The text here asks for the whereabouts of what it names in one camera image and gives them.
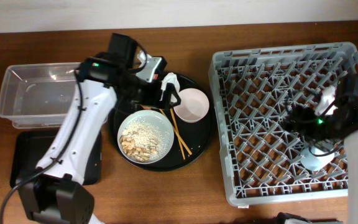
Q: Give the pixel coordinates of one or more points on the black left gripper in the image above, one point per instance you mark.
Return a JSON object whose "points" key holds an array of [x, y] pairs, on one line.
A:
{"points": [[155, 100]]}

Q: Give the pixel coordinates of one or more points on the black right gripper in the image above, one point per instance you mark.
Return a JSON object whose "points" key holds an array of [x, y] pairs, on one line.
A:
{"points": [[297, 119]]}

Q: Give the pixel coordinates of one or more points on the white napkin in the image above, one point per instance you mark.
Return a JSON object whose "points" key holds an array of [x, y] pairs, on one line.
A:
{"points": [[170, 78]]}

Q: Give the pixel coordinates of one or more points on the wooden chopstick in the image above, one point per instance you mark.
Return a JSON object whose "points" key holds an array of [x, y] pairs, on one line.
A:
{"points": [[177, 134], [184, 143]]}

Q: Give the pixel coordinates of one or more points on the pink bowl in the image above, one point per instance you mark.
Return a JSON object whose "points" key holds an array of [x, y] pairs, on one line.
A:
{"points": [[194, 105]]}

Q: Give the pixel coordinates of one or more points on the grey plate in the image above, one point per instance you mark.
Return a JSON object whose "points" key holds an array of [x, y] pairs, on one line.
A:
{"points": [[156, 119]]}

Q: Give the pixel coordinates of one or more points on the light blue cup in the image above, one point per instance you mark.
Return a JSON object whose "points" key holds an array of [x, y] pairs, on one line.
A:
{"points": [[313, 159]]}

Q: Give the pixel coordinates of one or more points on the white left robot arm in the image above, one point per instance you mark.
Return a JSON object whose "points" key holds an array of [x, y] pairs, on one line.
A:
{"points": [[54, 192]]}

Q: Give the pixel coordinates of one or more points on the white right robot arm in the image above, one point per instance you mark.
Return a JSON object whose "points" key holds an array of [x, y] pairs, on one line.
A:
{"points": [[331, 98]]}

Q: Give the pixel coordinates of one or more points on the grey dishwasher rack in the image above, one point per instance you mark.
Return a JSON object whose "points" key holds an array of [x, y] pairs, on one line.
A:
{"points": [[260, 161]]}

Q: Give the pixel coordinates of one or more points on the clear plastic waste bin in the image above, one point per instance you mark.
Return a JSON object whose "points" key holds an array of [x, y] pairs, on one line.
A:
{"points": [[37, 95]]}

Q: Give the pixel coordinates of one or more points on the round black tray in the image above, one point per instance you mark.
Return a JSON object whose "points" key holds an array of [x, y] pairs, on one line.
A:
{"points": [[197, 137]]}

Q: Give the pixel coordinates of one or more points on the rice and peanut leftovers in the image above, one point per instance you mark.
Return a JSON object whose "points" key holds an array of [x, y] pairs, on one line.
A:
{"points": [[142, 141]]}

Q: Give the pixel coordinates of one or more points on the black rectangular tray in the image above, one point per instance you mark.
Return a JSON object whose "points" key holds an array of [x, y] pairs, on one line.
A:
{"points": [[32, 145]]}

